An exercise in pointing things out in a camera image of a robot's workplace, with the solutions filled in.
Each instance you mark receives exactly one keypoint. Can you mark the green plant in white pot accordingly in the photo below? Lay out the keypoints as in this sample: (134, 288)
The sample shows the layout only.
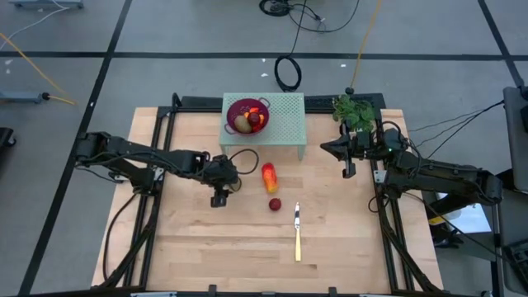
(354, 113)

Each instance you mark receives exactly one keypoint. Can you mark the grey furniture panel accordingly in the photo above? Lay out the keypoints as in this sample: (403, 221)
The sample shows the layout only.
(517, 144)
(513, 231)

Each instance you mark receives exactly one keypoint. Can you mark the red-yellow mango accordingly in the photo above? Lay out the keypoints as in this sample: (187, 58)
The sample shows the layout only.
(269, 177)

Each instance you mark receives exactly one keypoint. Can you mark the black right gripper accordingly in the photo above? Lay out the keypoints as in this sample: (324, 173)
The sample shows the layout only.
(365, 150)

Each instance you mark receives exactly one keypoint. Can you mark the grey floor bar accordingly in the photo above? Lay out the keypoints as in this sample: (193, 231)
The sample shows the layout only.
(45, 3)

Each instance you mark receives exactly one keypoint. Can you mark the small yellow floor item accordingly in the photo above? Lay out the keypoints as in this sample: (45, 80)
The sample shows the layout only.
(437, 220)

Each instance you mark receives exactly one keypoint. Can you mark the white floor panel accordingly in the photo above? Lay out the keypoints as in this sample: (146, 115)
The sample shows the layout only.
(470, 218)

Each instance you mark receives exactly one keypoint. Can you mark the black table edge clamp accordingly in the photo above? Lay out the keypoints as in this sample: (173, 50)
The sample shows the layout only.
(332, 290)
(212, 289)

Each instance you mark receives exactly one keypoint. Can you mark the black aluminium table frame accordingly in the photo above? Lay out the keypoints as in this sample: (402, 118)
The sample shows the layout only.
(198, 102)

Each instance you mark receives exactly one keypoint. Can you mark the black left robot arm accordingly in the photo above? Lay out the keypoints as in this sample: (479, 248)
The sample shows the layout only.
(136, 150)

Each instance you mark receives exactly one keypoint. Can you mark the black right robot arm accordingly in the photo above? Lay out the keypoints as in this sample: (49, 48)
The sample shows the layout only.
(433, 173)

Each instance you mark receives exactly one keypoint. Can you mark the black floor object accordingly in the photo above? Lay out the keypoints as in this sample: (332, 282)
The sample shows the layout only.
(5, 138)

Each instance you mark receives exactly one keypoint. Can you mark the magenta plastic colander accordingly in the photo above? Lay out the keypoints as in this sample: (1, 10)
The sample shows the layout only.
(236, 106)

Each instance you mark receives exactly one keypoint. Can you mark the black diagonal beam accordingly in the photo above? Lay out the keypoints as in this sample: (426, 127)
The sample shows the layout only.
(505, 177)

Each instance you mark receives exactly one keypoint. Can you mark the dark red plum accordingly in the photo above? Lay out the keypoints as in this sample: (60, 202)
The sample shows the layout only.
(253, 119)
(275, 204)

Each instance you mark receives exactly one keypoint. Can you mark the pale green perforated shelf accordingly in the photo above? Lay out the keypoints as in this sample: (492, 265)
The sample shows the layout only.
(288, 123)

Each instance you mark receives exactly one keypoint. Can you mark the small round orange peach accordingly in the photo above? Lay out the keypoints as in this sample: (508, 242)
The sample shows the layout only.
(261, 119)

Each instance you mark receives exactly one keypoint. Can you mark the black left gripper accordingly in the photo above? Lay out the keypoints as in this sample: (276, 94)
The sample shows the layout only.
(220, 173)

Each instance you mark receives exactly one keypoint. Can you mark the grey floor power box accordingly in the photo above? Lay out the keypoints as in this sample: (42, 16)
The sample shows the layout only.
(20, 97)

